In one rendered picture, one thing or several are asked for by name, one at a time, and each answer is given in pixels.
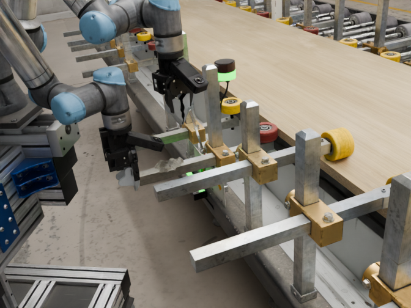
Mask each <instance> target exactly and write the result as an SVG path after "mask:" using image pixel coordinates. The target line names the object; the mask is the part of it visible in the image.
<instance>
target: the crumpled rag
mask: <svg viewBox="0 0 411 308"><path fill-rule="evenodd" d="M182 163H184V161H183V159H182V158H181V157H178V158H177V159H174V158H170V159H168V161H164V160H160V161H159V162H158V163H157V164H156V165H155V167H154V168H155V169H160V170H159V172H161V173H162V172H169V171H172V170H176V167H179V166H180V165H181V164H182Z"/></svg>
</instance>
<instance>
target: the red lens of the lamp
mask: <svg viewBox="0 0 411 308"><path fill-rule="evenodd" d="M214 66H216V67H217V69H218V72H219V73H227V72H232V71H234V70H235V60H234V62H233V63H231V64H227V65H218V64H216V63H215V62H214Z"/></svg>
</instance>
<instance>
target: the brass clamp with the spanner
mask: <svg viewBox="0 0 411 308"><path fill-rule="evenodd" d="M204 145H205V146H206V148H207V154H208V153H213V154H214V155H215V157H216V165H215V166H216V167H217V168H218V167H222V166H226V165H228V164H233V163H235V154H234V153H233V152H232V151H231V150H230V149H229V148H228V147H227V146H226V145H225V144H224V143H223V145H221V146H218V147H214V148H213V147H212V146H211V145H210V144H209V140H208V141H206V143H205V144H204ZM223 150H228V151H229V155H228V156H223V155H222V153H223Z"/></svg>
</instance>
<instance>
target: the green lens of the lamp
mask: <svg viewBox="0 0 411 308"><path fill-rule="evenodd" d="M235 78H236V73H235V70H234V71H233V72H230V73H218V80H219V81H230V80H233V79H235Z"/></svg>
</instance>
